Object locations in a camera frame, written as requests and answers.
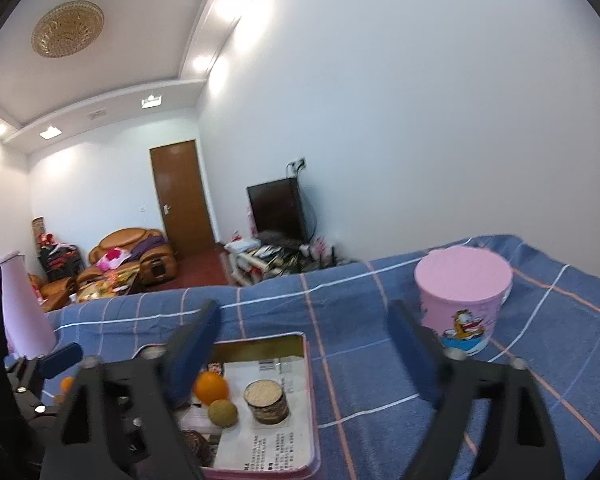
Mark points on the white tv stand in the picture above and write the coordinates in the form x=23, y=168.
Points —
x=247, y=266

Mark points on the brown leather sofa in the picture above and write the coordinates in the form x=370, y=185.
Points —
x=57, y=291

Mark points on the pink kettle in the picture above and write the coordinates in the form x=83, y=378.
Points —
x=25, y=305

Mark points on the square ceiling panel light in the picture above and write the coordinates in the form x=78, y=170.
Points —
x=50, y=132
x=151, y=101

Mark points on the white wall socket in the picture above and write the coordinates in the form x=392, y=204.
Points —
x=297, y=164

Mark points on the pink tin box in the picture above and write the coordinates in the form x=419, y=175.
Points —
x=260, y=347

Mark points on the printed paper sheet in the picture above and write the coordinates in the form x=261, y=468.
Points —
x=265, y=447

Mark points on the small patterned cup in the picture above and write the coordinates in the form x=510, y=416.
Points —
x=266, y=402

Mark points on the brown patterned canister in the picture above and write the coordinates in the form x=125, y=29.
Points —
x=37, y=227

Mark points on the black shelf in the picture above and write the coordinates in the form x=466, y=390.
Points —
x=60, y=260

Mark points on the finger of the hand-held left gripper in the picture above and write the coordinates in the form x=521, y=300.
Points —
x=60, y=358

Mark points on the coffee table with snacks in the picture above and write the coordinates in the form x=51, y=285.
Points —
x=105, y=285

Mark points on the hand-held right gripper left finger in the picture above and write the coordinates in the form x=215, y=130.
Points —
x=195, y=355

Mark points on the orange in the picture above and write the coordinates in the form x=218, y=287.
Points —
x=211, y=387
x=66, y=385

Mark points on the pink pillow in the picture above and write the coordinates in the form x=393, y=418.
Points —
x=112, y=257

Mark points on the golden ceiling lamp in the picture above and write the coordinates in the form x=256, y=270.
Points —
x=67, y=30

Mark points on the dark brown husked fruit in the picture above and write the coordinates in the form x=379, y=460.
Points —
x=196, y=447

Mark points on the black television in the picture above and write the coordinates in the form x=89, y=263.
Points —
x=275, y=210

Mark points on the purple blanket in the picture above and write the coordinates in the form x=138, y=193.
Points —
x=147, y=247

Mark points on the brown leather armchair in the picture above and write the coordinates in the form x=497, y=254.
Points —
x=125, y=237

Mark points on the pink cartoon cup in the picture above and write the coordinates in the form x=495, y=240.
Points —
x=460, y=280

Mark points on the blue checked tablecloth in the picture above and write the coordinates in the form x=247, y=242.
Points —
x=355, y=310

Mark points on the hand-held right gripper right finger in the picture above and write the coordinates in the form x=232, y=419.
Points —
x=412, y=355

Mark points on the green-brown round fruit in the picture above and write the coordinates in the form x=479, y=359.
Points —
x=223, y=412

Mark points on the brown wooden door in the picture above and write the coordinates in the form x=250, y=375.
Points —
x=180, y=195

